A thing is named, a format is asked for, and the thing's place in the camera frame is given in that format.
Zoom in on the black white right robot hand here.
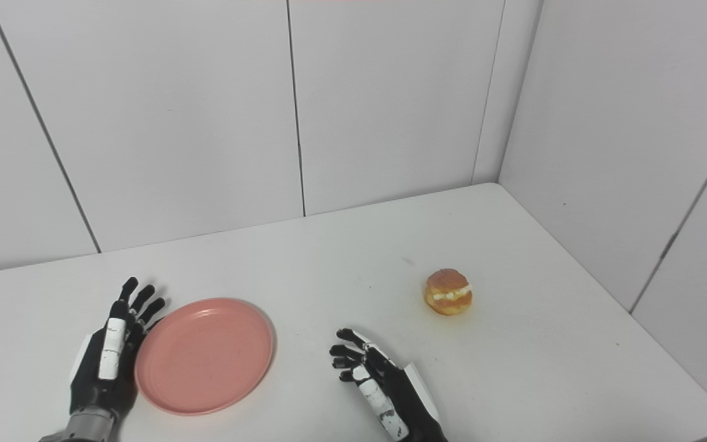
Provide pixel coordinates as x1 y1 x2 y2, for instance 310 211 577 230
328 328 450 442

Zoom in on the cream puff pastry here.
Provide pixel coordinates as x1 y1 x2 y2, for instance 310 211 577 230
423 268 474 317

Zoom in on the pink round plate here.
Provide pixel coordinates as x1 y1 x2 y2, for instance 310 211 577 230
134 298 275 417

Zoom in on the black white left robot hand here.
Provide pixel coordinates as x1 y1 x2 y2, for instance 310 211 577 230
69 277 168 419

